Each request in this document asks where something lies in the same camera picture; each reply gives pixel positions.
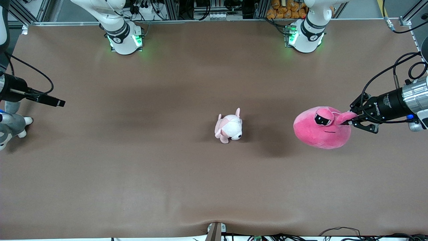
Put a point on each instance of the small pink white plush dog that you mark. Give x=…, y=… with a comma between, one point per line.
x=230, y=127

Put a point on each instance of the aluminium frame post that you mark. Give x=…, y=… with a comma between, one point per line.
x=406, y=19
x=43, y=10

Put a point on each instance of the small green circuit board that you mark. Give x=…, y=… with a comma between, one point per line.
x=257, y=238

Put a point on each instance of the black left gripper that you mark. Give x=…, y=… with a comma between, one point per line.
x=385, y=104

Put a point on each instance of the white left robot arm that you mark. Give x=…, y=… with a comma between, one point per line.
x=309, y=36

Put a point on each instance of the metal table clamp bracket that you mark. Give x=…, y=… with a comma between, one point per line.
x=215, y=231

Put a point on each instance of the white connector block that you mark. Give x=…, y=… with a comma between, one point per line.
x=219, y=15

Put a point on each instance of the aluminium table edge rail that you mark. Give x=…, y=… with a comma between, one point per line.
x=217, y=20

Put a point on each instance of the grey white plush husky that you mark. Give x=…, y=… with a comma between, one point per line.
x=13, y=125

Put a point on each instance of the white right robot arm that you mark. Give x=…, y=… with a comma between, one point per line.
x=122, y=40

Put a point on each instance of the round pink plush toy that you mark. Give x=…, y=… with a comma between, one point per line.
x=317, y=134

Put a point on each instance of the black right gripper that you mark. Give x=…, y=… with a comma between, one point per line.
x=14, y=91

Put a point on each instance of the white power strip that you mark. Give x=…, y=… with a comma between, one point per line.
x=145, y=10

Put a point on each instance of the orange plush toy pile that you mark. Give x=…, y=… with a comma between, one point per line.
x=284, y=10

